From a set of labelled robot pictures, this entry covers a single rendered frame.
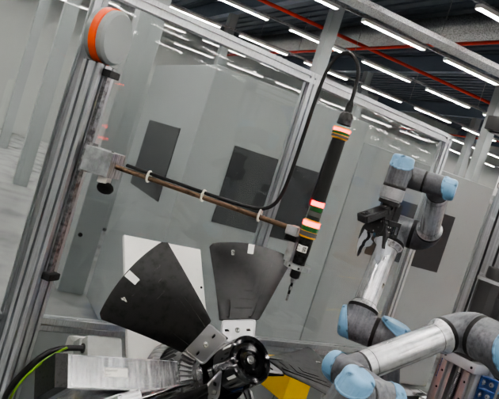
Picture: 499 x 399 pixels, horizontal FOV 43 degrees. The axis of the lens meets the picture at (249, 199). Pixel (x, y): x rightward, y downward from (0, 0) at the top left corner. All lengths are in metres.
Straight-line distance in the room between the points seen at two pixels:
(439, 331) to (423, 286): 4.46
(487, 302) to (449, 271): 4.09
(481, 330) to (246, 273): 0.61
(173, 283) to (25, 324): 0.58
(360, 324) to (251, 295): 0.79
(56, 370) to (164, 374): 0.27
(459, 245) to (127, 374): 5.08
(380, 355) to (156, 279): 0.57
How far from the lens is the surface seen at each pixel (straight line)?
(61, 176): 1.83
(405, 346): 1.64
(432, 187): 2.16
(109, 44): 1.81
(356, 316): 2.36
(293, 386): 2.05
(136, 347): 1.70
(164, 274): 1.48
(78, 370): 1.48
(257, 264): 1.70
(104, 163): 1.76
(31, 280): 1.89
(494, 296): 2.25
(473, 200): 6.31
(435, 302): 6.33
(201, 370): 1.57
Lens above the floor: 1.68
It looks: 4 degrees down
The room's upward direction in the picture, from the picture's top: 18 degrees clockwise
